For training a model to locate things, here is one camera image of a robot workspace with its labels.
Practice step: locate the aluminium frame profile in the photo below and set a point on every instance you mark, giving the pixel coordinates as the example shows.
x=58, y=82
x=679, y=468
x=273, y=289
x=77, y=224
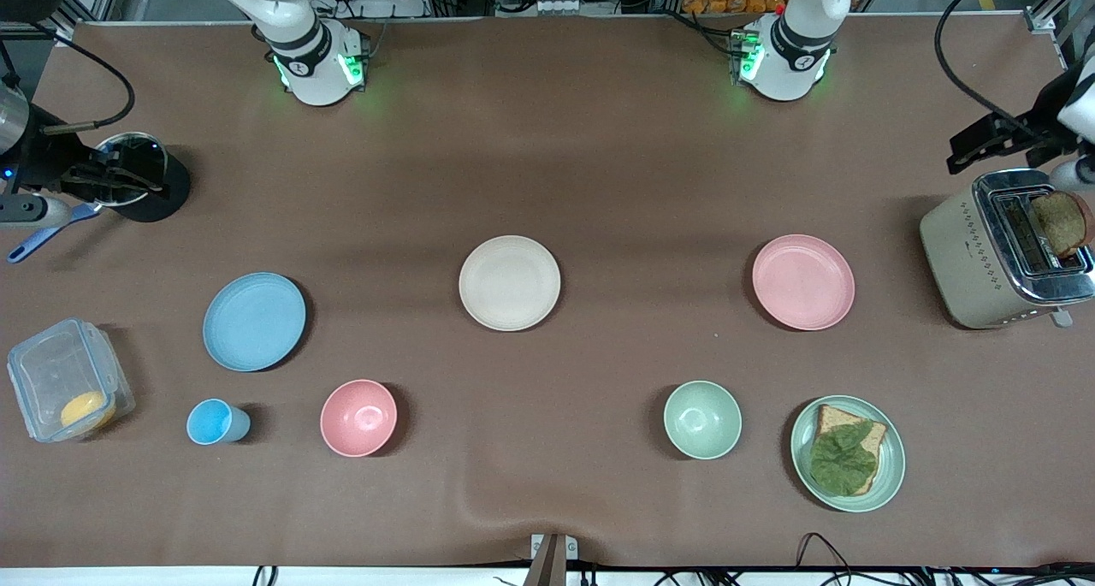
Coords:
x=1056, y=8

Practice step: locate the pink plate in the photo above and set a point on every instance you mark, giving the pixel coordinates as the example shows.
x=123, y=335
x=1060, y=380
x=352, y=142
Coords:
x=803, y=281

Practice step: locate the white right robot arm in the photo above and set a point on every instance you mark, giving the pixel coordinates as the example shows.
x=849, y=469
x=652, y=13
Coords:
x=312, y=64

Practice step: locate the yellow food piece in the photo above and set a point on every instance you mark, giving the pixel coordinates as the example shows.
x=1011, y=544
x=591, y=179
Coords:
x=87, y=411

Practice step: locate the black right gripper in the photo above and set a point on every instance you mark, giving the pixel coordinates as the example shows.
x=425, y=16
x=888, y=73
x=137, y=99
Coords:
x=41, y=165

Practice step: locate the beige plate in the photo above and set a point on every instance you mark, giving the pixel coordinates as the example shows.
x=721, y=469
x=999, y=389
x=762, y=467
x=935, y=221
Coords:
x=510, y=283

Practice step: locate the black pot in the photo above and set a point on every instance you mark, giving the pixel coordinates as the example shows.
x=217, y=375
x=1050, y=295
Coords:
x=171, y=197

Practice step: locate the dark toast slice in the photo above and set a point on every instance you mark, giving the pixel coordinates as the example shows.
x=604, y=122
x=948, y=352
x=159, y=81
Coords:
x=1061, y=222

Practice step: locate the beige and chrome toaster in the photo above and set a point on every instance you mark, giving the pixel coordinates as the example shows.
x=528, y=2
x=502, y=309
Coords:
x=958, y=261

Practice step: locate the green bowl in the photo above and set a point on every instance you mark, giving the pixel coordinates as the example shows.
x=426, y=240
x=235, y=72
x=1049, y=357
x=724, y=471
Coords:
x=702, y=420

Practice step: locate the glass pot lid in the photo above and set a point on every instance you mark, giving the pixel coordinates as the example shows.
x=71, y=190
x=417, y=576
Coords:
x=137, y=148

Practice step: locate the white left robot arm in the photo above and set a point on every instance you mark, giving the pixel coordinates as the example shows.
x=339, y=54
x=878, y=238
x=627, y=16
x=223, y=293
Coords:
x=791, y=64

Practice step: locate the green lettuce leaf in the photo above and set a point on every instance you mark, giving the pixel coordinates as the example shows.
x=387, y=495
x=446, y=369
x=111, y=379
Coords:
x=843, y=462

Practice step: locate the clear plastic food container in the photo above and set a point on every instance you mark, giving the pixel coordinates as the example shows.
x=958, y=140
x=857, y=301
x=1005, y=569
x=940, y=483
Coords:
x=51, y=368

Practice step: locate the green plate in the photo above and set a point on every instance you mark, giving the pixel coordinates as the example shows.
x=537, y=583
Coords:
x=890, y=470

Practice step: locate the pink bowl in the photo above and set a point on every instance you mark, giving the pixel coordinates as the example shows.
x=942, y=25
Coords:
x=358, y=418

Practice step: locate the brown bread slice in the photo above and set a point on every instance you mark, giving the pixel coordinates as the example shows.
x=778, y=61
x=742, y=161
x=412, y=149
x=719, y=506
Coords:
x=834, y=417

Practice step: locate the metal mount bracket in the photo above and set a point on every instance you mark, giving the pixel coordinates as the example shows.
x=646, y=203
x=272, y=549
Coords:
x=552, y=556

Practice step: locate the blue plastic cup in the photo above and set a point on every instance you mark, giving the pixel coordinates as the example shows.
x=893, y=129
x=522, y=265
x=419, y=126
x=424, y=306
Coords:
x=214, y=422

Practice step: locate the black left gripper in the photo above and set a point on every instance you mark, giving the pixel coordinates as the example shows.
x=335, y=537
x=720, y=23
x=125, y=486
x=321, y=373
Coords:
x=1032, y=133

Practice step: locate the blue plate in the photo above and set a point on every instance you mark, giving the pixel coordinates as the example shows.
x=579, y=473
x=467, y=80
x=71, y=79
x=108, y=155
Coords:
x=254, y=322

